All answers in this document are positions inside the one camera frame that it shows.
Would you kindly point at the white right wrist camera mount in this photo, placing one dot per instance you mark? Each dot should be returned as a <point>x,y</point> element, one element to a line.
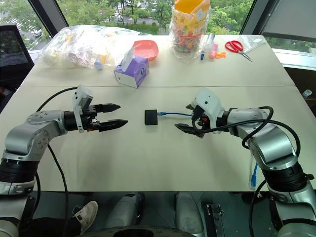
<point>209,101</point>

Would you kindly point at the black metal bracket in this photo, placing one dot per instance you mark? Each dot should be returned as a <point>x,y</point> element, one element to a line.
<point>215,217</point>

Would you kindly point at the clear bag of white items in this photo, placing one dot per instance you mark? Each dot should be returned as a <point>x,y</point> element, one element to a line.
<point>79,47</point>

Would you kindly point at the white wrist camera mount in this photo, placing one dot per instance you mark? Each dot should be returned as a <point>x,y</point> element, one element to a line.
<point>79,98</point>
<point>209,101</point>

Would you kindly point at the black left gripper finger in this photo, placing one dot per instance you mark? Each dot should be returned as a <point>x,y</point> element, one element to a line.
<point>113,124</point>
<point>108,107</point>

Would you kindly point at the blue pen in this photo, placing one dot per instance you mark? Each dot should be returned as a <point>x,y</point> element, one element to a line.
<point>202,54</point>

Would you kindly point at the dark rounded robot body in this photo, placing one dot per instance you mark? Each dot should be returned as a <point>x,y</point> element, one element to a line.
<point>138,232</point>

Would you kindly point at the small black box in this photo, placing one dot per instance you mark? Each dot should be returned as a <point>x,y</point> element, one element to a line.
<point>151,117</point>

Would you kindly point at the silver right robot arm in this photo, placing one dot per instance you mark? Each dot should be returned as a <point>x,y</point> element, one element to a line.
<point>271,143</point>

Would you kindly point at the white sneaker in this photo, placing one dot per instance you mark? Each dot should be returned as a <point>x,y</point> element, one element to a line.
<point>86,213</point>

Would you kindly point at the pink plastic bowl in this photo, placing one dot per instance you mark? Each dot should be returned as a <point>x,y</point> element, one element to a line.
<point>146,50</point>

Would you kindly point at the orange plastic rings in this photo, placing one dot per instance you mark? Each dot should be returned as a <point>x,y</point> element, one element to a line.
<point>220,55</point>

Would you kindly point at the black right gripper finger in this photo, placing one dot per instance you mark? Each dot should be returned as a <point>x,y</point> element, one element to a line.
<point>190,129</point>
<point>190,106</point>

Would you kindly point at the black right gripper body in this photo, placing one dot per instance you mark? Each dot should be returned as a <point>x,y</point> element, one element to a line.
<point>200,118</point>

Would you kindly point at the purple tissue box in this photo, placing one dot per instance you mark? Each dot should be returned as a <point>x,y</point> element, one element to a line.
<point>133,71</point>

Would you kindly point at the pink cylinder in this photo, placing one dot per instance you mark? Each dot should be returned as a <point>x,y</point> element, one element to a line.
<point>213,51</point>

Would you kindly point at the dark trouser leg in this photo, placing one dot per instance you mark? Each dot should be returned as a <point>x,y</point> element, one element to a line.
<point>51,227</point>

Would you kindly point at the clear bag of colourful toys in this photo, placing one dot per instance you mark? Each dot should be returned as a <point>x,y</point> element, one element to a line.
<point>188,34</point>

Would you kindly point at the flat clear plastic bag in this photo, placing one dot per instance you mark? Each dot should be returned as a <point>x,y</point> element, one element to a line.
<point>254,42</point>

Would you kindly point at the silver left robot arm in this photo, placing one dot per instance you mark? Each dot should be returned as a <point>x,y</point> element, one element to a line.
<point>37,138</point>

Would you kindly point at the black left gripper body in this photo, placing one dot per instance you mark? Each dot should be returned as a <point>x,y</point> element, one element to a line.
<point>89,123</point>

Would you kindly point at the black mesh chair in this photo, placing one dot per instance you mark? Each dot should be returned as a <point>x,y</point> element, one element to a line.
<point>13,51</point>

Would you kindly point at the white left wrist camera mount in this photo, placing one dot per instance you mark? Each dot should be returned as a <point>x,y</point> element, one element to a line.
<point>79,98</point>

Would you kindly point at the silver robot leg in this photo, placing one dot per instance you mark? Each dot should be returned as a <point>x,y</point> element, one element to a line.
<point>126,209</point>
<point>187,212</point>

